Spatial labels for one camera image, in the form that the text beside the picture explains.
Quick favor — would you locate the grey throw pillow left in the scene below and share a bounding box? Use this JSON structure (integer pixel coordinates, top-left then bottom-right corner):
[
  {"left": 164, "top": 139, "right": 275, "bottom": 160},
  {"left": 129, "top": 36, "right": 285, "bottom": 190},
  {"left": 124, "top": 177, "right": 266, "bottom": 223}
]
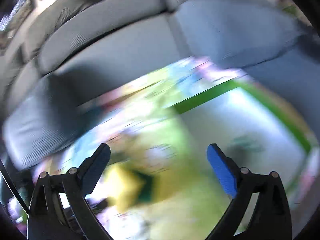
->
[{"left": 2, "top": 75, "right": 100, "bottom": 170}]

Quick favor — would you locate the grey throw pillow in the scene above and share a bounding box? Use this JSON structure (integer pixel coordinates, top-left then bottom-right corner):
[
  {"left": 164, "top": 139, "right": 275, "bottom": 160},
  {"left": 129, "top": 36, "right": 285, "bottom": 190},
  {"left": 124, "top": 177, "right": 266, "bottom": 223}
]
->
[
  {"left": 175, "top": 0, "right": 305, "bottom": 68},
  {"left": 2, "top": 75, "right": 100, "bottom": 170}
]

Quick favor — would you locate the colourful cartoon bed sheet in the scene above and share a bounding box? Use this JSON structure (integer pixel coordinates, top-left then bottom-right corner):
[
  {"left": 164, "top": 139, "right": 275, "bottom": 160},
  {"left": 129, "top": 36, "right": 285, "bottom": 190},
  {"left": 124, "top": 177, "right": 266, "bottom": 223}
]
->
[{"left": 34, "top": 58, "right": 256, "bottom": 239}]

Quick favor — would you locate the grey throw pillow right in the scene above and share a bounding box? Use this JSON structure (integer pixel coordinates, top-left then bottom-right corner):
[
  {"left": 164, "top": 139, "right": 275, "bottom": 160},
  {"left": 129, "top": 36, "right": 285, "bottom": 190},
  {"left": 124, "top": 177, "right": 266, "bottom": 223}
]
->
[{"left": 175, "top": 0, "right": 305, "bottom": 68}]

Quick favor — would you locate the green white cardboard box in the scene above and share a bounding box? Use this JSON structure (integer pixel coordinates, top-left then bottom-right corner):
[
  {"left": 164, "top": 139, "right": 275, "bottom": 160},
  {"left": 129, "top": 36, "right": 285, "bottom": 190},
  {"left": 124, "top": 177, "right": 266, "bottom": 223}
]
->
[{"left": 172, "top": 80, "right": 319, "bottom": 205}]

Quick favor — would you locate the grey sofa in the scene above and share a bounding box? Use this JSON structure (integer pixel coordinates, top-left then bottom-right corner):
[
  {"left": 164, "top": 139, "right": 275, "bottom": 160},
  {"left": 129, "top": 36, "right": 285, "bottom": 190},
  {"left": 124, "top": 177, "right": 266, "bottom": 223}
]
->
[{"left": 1, "top": 0, "right": 319, "bottom": 135}]

